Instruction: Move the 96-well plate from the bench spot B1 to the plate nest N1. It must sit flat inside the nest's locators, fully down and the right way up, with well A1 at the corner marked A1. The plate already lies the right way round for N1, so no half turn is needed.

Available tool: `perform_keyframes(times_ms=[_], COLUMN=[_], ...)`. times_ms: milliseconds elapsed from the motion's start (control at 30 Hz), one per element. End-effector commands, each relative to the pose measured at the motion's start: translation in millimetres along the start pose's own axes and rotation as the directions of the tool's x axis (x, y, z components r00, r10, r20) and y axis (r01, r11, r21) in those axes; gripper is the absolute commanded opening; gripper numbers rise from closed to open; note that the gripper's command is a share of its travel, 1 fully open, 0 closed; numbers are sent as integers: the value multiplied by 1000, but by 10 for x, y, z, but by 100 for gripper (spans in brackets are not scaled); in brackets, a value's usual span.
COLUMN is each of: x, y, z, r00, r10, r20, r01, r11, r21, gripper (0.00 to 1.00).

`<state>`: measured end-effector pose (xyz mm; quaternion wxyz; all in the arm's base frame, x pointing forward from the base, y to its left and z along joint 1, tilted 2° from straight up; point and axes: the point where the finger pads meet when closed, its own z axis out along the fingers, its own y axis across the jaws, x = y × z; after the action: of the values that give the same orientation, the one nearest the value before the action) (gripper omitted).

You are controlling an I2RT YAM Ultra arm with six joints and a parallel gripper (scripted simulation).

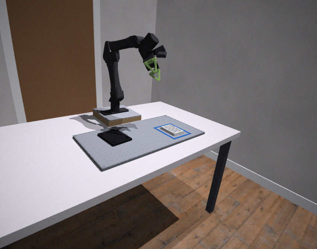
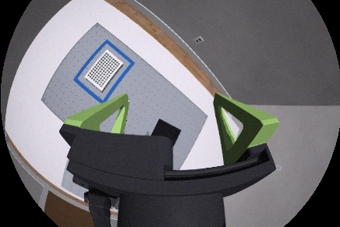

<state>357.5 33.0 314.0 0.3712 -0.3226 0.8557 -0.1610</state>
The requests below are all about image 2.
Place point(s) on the blue tape outline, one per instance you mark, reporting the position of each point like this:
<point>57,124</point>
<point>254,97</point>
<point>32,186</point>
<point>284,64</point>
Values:
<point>116,83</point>

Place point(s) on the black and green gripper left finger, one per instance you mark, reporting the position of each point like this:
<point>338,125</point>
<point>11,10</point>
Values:
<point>91,118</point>

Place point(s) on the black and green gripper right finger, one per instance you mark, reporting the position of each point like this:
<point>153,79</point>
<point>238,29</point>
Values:
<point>258,127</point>

